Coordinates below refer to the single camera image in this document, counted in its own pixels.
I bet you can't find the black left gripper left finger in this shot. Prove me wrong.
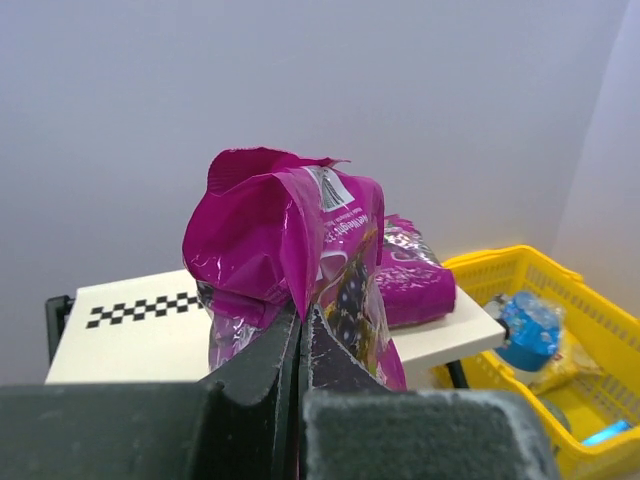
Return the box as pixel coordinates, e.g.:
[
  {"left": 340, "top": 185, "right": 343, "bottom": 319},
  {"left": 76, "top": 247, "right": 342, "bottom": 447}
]
[{"left": 1, "top": 306, "right": 301, "bottom": 479}]

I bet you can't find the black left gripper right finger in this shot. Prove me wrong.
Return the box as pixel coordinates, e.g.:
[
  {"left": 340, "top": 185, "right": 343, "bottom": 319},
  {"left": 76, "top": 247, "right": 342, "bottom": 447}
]
[{"left": 299, "top": 307, "right": 559, "bottom": 479}]

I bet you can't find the magenta grape candy bag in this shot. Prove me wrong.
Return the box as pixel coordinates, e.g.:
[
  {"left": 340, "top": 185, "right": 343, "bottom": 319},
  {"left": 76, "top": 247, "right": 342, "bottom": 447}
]
[
  {"left": 182, "top": 147, "right": 406, "bottom": 391},
  {"left": 376, "top": 215, "right": 456, "bottom": 329}
]

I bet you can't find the white three-tier shelf rack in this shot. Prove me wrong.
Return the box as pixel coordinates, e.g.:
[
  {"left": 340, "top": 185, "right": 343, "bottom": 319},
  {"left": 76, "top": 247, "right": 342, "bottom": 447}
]
[{"left": 45, "top": 270, "right": 505, "bottom": 389}]

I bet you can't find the white blue plastic bottle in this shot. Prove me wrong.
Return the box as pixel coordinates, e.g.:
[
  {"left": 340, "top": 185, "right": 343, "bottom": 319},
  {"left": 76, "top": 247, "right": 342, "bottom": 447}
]
[{"left": 484, "top": 290, "right": 565, "bottom": 385}]

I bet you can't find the yellow chips bag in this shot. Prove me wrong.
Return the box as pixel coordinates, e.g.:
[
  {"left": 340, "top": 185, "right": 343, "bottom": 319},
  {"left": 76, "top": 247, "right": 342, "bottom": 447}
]
[{"left": 529, "top": 330, "right": 603, "bottom": 395}]

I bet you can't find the yellow plastic shopping basket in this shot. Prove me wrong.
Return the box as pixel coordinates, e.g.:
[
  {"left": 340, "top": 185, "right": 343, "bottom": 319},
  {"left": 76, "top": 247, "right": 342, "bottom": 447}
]
[{"left": 444, "top": 245, "right": 639, "bottom": 479}]

